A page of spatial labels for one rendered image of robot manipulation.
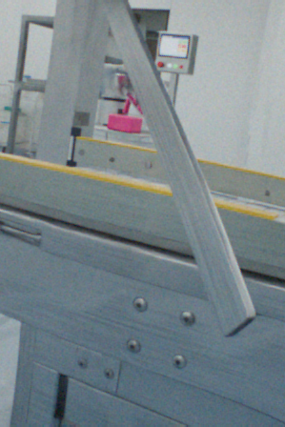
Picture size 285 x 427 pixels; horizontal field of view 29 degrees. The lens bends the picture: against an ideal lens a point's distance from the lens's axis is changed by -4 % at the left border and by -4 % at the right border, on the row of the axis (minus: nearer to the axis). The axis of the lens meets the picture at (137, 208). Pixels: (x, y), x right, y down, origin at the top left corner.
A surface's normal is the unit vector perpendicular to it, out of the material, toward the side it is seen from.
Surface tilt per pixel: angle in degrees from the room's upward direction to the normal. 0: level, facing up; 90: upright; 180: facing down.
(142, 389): 90
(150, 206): 90
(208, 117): 90
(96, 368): 90
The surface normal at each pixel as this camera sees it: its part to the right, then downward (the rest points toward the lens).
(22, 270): -0.46, 0.11
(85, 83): 0.88, 0.21
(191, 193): -0.86, -0.07
